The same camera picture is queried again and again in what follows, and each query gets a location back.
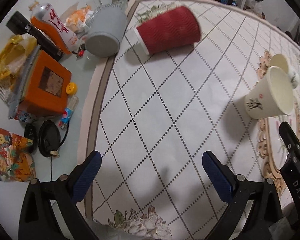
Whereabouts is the black flashlight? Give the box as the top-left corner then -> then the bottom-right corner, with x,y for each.
6,11 -> 63,61

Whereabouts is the white cup with bamboo print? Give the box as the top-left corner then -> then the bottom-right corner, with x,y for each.
269,54 -> 300,89

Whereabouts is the colourful floral paper bag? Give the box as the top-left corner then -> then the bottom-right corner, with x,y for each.
0,128 -> 36,182

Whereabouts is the floral patterned table mat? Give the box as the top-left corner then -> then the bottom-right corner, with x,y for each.
78,0 -> 300,239

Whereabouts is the red ripple paper cup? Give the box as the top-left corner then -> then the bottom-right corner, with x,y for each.
135,6 -> 202,55

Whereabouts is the yellow plastic bag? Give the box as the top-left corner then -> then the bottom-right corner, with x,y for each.
0,34 -> 37,105

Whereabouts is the black round cable reel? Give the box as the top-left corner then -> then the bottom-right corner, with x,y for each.
24,120 -> 69,158

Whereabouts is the white cup with calligraphy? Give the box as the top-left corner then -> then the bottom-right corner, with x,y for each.
244,66 -> 294,119

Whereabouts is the orange gift box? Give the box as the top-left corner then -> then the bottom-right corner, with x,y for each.
18,50 -> 71,117

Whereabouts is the yellow cap small bottle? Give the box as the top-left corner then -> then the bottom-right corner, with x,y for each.
58,82 -> 79,129

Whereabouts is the orange labelled drink bottle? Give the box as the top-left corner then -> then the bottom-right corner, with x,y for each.
29,1 -> 79,55

